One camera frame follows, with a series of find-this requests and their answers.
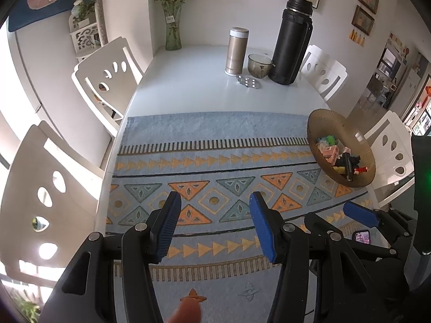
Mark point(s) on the red and black figure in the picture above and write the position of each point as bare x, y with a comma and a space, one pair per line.
362, 170

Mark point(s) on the grey glass bowl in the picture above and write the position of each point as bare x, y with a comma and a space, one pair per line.
259, 65

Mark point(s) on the blue patterned table mat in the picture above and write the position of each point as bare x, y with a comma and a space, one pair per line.
219, 134

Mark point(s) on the blue and white flower bunch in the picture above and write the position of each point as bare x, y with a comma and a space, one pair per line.
84, 0

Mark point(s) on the yellow tassel wall hanging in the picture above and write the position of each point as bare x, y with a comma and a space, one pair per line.
358, 37

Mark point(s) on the brown glass plate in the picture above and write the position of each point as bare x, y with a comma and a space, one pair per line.
323, 128

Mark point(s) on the yellow bar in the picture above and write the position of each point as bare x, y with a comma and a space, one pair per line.
338, 169

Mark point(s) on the silver pill blister pack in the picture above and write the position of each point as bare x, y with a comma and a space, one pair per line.
249, 82

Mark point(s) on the white carved shelf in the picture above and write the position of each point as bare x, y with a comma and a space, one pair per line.
86, 38

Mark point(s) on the black smartphone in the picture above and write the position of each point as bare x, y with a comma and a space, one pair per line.
363, 237

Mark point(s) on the glass vase with flowers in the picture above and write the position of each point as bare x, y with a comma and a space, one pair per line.
173, 23

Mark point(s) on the blue and pink wall cloth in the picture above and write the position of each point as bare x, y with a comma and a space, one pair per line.
40, 0

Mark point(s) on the person's left hand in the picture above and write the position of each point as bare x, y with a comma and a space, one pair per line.
185, 311

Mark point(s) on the translucent green toy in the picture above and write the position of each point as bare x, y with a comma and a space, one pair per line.
329, 139

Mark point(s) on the black box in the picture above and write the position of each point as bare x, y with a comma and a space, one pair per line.
348, 168

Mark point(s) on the pink box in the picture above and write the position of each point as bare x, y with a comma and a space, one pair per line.
331, 154

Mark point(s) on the silver thermos flask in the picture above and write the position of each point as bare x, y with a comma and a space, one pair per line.
237, 52

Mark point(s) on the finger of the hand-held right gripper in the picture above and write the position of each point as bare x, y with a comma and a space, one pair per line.
320, 223
360, 214

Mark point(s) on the large black thermos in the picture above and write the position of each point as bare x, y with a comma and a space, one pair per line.
291, 40

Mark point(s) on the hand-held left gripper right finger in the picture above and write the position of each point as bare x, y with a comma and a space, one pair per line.
264, 228

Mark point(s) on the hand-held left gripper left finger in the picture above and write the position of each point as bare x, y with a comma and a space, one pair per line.
166, 228

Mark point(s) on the white dining chair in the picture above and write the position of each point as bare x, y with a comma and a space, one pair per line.
107, 74
43, 188
390, 154
323, 70

